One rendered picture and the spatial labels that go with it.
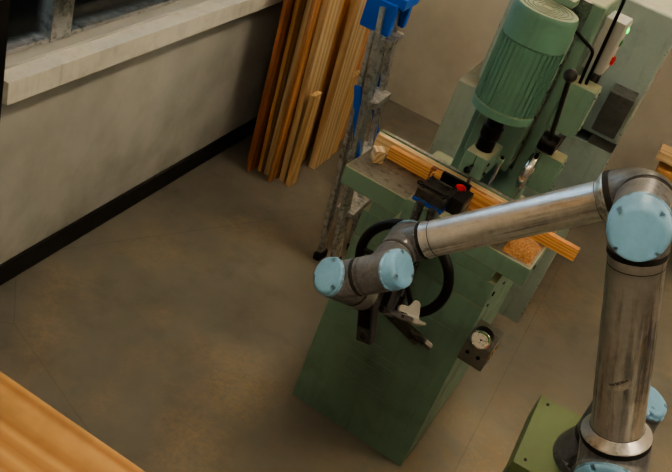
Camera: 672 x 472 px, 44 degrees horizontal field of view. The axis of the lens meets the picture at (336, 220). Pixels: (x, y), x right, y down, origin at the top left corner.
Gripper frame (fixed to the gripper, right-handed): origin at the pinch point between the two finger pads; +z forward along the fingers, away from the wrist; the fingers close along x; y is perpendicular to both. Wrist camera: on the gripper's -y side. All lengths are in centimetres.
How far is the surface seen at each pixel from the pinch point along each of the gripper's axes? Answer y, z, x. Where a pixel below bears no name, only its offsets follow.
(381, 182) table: 35.2, 3.3, 23.9
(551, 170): 57, 34, -10
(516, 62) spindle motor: 71, -7, -11
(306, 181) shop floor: 53, 113, 147
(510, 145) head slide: 59, 22, -1
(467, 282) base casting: 16.9, 22.9, -2.3
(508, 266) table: 24.0, 20.3, -13.9
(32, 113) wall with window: 20, -47, 122
